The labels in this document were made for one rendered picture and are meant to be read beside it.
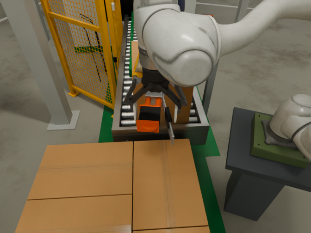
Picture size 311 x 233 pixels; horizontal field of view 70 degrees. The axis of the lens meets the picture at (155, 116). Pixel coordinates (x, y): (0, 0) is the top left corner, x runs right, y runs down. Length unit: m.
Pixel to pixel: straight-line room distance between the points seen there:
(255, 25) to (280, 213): 1.77
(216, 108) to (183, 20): 2.35
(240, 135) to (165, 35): 1.10
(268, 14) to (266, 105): 2.44
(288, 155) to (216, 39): 1.01
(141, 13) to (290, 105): 0.91
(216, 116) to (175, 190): 1.45
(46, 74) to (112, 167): 1.15
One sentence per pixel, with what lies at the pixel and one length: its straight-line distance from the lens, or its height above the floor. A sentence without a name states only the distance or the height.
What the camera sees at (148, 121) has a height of 1.25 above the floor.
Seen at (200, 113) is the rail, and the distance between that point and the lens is 1.74.
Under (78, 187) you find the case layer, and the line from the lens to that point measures 1.45.
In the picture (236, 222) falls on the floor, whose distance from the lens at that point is 1.97.
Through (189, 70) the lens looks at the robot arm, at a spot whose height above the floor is 1.55.
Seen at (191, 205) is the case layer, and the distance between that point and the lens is 1.34.
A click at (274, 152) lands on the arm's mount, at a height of 0.81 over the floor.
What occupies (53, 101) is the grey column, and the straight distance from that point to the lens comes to 2.42.
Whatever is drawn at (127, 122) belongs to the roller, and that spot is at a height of 0.55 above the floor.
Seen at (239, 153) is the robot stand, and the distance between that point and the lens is 1.34.
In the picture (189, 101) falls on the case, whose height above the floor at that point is 0.77.
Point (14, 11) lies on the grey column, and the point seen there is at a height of 1.19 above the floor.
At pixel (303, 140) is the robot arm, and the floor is 0.99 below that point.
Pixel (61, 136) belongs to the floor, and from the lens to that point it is 2.53.
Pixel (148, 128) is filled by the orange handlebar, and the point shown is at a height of 1.23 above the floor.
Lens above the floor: 1.75
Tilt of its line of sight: 43 degrees down
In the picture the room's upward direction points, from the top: straight up
